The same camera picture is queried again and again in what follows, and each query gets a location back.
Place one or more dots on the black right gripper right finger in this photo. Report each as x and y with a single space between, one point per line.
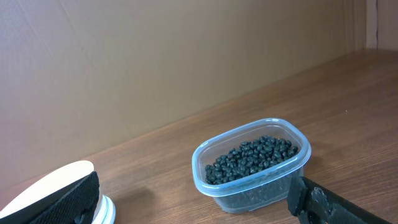
311 203

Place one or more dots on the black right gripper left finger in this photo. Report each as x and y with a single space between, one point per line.
75 203

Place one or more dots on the white digital kitchen scale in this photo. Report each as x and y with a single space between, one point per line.
105 212

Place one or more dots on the cream white bowl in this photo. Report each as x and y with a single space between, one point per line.
49 184

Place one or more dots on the clear plastic bean container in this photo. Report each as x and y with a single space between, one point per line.
260 189

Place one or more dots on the black beans in container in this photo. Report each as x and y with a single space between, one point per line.
249 158

